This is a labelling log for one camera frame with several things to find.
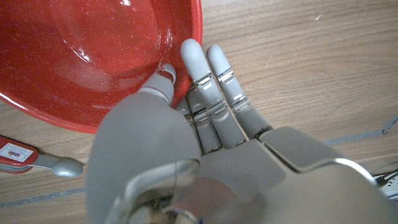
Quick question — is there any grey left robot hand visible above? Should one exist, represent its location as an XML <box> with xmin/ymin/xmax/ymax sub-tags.
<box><xmin>85</xmin><ymin>38</ymin><xmax>398</xmax><ymax>224</ymax></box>

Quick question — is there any white power strip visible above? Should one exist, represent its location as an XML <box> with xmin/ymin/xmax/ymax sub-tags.
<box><xmin>374</xmin><ymin>170</ymin><xmax>398</xmax><ymax>200</ymax></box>

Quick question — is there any red Swiss knife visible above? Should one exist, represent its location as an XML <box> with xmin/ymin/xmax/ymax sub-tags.
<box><xmin>0</xmin><ymin>134</ymin><xmax>84</xmax><ymax>179</ymax></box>

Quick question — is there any red speckled bowl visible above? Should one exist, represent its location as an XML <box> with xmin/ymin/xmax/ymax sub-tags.
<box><xmin>0</xmin><ymin>0</ymin><xmax>203</xmax><ymax>134</ymax></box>

